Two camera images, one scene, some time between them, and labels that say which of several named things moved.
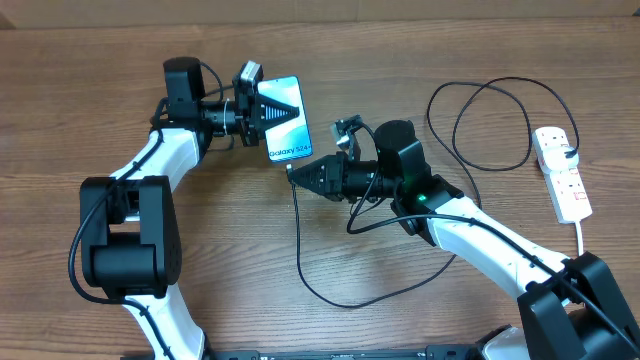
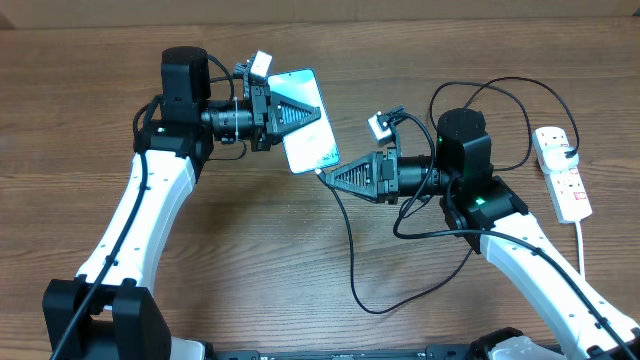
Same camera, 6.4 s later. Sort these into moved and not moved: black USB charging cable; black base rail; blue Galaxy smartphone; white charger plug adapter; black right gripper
Moved: black USB charging cable; black right gripper; blue Galaxy smartphone
Not moved: black base rail; white charger plug adapter
